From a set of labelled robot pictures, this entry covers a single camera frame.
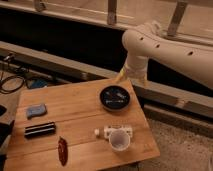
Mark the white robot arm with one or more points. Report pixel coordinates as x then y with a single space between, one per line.
144 42

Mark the white plastic cup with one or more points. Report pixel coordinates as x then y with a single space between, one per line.
119 141

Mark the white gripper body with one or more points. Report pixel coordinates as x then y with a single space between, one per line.
136 66

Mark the blue box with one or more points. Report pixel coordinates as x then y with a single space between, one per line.
37 83

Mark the black object at left edge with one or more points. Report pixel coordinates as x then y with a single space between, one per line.
5 129

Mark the blue sponge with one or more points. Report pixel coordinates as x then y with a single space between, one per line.
35 111

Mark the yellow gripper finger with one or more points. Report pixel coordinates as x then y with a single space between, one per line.
121 76
144 80

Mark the black ceramic bowl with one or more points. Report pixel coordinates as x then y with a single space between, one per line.
114 98

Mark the black rectangular case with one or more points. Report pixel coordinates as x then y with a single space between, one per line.
40 130

